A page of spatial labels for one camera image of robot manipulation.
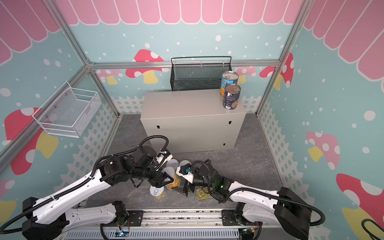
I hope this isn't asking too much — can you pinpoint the dark navy label can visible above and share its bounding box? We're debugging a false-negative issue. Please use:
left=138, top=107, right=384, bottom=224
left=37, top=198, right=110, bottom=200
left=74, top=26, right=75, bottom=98
left=223, top=84, right=241, bottom=110

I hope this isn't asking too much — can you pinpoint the white mesh wire basket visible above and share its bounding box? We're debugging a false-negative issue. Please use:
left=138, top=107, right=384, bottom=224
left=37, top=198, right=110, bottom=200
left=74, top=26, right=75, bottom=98
left=32, top=82, right=102, bottom=138

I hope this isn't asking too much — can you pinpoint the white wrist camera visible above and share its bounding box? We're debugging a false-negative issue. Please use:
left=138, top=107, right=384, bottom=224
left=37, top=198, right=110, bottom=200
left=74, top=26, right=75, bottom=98
left=176, top=168, right=194, bottom=184
left=155, top=151, right=173, bottom=166

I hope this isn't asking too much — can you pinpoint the yellow can white lid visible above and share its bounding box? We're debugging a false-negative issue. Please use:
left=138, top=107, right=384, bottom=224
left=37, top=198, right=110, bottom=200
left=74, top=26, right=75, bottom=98
left=166, top=159, right=179, bottom=170
left=162, top=167, right=181, bottom=190
left=150, top=186, right=166, bottom=200
left=178, top=160, right=192, bottom=174

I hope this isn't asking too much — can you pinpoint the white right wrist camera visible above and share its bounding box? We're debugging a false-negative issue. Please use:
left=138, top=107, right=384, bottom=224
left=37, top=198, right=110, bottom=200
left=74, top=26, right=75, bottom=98
left=176, top=168, right=194, bottom=184

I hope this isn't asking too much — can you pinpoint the yellow can white lid front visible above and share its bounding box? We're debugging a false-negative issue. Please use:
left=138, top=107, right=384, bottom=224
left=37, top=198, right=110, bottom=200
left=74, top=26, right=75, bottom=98
left=150, top=186, right=166, bottom=200

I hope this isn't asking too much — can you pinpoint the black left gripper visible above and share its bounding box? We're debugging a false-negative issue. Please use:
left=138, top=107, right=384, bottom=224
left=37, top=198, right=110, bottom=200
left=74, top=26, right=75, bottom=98
left=131, top=163, right=173, bottom=189

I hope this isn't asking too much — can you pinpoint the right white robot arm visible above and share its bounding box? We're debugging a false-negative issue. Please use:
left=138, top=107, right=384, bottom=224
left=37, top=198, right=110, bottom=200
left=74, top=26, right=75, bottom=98
left=176, top=160, right=326, bottom=240

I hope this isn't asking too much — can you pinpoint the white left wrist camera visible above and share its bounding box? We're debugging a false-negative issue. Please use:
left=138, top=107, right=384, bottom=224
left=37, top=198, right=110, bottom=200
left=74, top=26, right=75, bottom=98
left=155, top=151, right=173, bottom=166

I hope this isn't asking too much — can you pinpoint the black mesh wire basket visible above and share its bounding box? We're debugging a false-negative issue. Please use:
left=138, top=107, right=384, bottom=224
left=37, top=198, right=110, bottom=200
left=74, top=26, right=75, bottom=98
left=170, top=56, right=232, bottom=92

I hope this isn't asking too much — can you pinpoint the grey metal cabinet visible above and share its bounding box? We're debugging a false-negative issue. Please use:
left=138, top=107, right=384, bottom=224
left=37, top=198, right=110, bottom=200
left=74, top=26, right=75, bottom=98
left=141, top=89, right=246, bottom=154

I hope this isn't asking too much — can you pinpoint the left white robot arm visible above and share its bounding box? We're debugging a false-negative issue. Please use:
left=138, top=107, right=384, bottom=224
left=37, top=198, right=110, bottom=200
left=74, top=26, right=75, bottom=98
left=1, top=135, right=174, bottom=240

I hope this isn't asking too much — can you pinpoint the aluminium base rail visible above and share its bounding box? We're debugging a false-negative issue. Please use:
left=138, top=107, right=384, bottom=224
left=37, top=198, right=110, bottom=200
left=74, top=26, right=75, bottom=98
left=62, top=207, right=289, bottom=240

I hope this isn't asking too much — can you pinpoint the gold rectangular sardine tin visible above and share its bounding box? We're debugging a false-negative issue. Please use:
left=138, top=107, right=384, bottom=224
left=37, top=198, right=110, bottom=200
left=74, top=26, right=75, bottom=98
left=196, top=188, right=212, bottom=201

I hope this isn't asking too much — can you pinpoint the blue Progresso soup can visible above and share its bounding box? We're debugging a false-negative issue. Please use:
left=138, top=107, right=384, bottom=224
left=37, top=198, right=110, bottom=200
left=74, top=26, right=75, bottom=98
left=220, top=71, right=239, bottom=96

